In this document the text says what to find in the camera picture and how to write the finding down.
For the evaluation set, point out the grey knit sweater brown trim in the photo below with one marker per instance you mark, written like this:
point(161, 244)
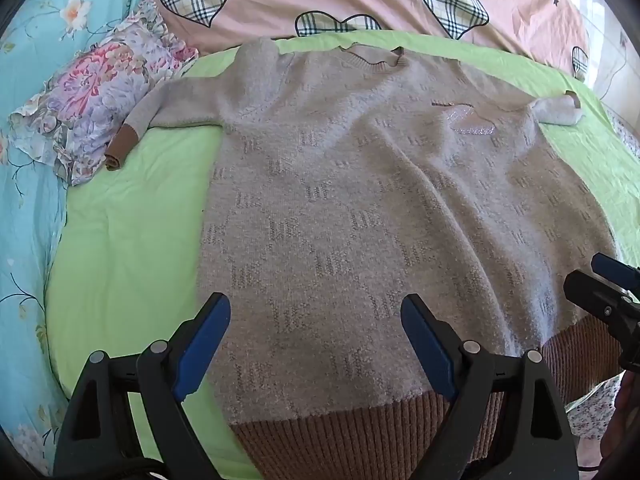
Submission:
point(350, 210)

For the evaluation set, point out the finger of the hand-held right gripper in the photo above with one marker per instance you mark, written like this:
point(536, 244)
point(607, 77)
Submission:
point(605, 305)
point(617, 272)

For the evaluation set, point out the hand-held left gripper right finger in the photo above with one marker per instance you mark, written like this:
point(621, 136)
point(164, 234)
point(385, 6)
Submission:
point(425, 345)

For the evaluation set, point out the blue floral bed sheet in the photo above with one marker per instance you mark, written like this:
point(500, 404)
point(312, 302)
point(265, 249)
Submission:
point(30, 210)

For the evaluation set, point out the green bed sheet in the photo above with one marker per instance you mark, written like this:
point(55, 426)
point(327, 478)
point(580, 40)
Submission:
point(125, 235)

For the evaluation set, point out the purple pink floral pillow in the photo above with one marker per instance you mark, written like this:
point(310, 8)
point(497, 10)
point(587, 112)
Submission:
point(100, 90)

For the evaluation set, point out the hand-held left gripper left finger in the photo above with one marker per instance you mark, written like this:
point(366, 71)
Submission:
point(202, 340)

